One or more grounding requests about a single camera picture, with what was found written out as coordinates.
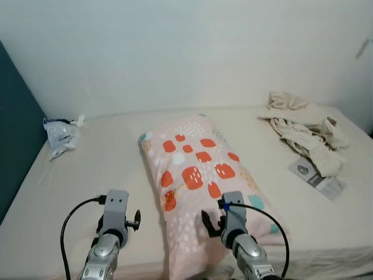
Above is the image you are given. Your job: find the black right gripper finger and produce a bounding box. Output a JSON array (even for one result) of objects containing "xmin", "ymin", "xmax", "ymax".
[{"xmin": 201, "ymin": 210, "xmax": 221, "ymax": 238}]

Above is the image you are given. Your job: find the pink pillow with red spots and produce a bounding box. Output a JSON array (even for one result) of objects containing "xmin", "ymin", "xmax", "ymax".
[{"xmin": 138, "ymin": 113, "xmax": 289, "ymax": 280}]

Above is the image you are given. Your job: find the mattress with beige sheet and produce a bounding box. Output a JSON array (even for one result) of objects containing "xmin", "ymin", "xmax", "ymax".
[{"xmin": 0, "ymin": 105, "xmax": 373, "ymax": 280}]

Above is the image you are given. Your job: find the grey white packaged leaflet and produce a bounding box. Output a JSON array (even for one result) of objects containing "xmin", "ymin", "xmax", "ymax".
[{"xmin": 288, "ymin": 157, "xmax": 347, "ymax": 201}]

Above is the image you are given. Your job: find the crumpled clear plastic bag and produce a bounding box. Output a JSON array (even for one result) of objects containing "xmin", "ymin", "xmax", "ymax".
[{"xmin": 43, "ymin": 115, "xmax": 85, "ymax": 161}]

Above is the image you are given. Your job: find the crumpled beige clothing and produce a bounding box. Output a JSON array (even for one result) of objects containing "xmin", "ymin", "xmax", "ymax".
[{"xmin": 258, "ymin": 91, "xmax": 350, "ymax": 177}]

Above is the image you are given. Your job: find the teal upholstered headboard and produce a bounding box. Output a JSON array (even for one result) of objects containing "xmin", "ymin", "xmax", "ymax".
[{"xmin": 0, "ymin": 40, "xmax": 47, "ymax": 225}]

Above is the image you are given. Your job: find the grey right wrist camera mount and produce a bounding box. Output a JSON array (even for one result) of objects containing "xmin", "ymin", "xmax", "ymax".
[{"xmin": 220, "ymin": 191, "xmax": 250, "ymax": 246}]

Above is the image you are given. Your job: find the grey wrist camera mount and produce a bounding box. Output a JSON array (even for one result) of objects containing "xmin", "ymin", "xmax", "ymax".
[
  {"xmin": 220, "ymin": 191, "xmax": 250, "ymax": 246},
  {"xmin": 100, "ymin": 190, "xmax": 130, "ymax": 237}
]

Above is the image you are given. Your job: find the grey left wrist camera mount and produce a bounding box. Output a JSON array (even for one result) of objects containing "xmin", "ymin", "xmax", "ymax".
[{"xmin": 100, "ymin": 190, "xmax": 130, "ymax": 237}]

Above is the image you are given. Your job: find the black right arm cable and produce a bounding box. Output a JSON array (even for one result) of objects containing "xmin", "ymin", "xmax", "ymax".
[{"xmin": 220, "ymin": 201, "xmax": 290, "ymax": 278}]

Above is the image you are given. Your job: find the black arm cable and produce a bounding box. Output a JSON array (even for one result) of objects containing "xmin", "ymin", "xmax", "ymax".
[
  {"xmin": 220, "ymin": 201, "xmax": 290, "ymax": 278},
  {"xmin": 60, "ymin": 197, "xmax": 107, "ymax": 280}
]

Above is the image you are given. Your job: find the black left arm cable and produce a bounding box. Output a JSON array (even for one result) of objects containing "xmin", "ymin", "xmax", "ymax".
[{"xmin": 60, "ymin": 197, "xmax": 107, "ymax": 280}]

